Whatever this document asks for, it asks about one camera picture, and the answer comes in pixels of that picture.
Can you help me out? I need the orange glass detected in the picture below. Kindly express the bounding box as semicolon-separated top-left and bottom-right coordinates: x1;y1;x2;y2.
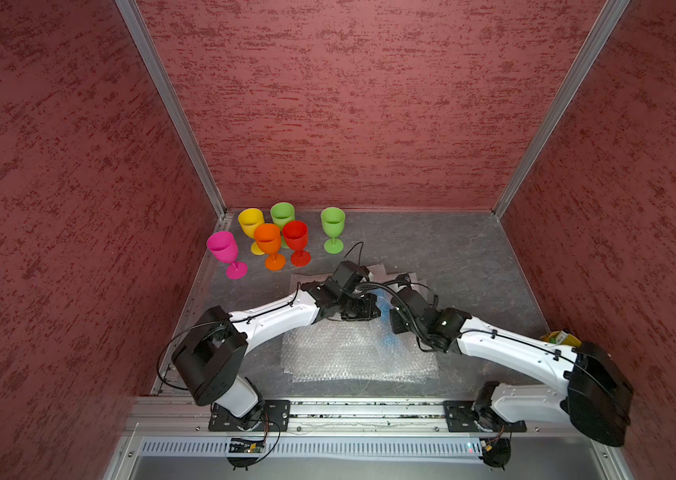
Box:
254;223;286;271

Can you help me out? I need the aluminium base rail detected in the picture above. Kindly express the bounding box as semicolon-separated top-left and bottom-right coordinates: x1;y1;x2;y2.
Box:
104;396;633;479

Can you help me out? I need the red glass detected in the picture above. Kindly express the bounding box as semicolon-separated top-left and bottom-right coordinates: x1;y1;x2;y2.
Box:
282;220;311;267

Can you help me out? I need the aluminium corner post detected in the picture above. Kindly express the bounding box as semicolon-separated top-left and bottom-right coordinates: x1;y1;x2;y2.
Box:
115;0;228;220
492;0;630;219

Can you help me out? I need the right aluminium corner post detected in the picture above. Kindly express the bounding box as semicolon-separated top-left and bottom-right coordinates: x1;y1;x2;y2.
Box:
492;0;630;219

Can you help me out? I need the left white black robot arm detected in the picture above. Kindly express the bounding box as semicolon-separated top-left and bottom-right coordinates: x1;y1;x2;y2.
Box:
169;261;380;431

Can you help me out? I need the bright green wine glass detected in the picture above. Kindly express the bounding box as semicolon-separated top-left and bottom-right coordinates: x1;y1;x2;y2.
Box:
270;202;295;249

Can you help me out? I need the left aluminium corner post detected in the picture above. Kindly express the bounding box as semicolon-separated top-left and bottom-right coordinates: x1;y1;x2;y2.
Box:
115;0;228;220

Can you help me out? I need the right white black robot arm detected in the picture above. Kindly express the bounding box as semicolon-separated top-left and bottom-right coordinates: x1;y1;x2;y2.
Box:
390;287;634;447

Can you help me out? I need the yellow pen cup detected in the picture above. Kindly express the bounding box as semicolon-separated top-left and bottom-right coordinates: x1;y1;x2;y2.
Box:
541;330;582;348

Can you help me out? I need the pink glass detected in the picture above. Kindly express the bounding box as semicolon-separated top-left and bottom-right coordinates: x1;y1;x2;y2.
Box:
206;231;248;280

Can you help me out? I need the blue glass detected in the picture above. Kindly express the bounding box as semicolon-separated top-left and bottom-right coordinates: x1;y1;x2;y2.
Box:
373;289;415;358

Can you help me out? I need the yellow glass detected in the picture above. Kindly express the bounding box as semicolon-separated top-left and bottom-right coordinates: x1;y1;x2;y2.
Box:
238;208;265;256

